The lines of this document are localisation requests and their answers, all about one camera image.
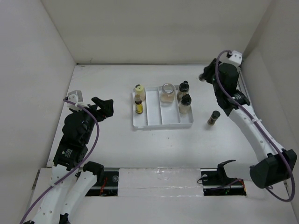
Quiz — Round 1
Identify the yellow-lid rice jar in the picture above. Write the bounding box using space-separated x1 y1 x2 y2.
135 84 146 102

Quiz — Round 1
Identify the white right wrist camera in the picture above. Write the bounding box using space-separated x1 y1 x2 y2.
227 50 243 67

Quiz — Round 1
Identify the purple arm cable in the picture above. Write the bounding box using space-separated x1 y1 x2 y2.
214 49 296 202
20 99 100 224

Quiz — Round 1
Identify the yellow-label brown sauce bottle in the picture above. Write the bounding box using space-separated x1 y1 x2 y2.
134 94 143 114

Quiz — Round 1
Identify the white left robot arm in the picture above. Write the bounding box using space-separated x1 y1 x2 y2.
21 97 114 224

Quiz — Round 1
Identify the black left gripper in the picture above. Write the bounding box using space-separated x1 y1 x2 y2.
72 96 113 143

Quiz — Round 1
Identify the black-lid spice shaker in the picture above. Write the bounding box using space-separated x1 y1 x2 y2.
199 74 206 82
207 111 221 126

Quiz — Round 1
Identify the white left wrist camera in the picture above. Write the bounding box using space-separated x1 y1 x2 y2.
65 90 83 111

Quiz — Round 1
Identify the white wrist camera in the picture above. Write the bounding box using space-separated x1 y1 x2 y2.
65 90 83 111
227 50 243 67

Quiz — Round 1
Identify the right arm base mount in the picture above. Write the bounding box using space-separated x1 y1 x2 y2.
197 160 247 196

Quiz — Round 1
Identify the aluminium frame rail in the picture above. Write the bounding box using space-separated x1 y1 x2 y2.
232 60 289 187

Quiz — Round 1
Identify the black-capped round bottle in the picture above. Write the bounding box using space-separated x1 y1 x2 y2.
177 80 190 102
178 94 192 114

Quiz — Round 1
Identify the white divided organizer tray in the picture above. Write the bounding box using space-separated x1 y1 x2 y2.
132 86 194 130

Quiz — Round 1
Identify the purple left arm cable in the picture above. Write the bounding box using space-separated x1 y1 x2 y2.
20 99 100 224

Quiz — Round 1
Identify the glass rice jar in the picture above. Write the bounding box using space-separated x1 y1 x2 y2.
160 83 175 103

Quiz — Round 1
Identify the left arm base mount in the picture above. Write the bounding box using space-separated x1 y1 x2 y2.
85 169 119 197

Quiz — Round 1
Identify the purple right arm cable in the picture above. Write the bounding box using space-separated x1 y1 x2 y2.
214 49 296 202

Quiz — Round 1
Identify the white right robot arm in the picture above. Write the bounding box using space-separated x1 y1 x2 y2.
199 59 297 189

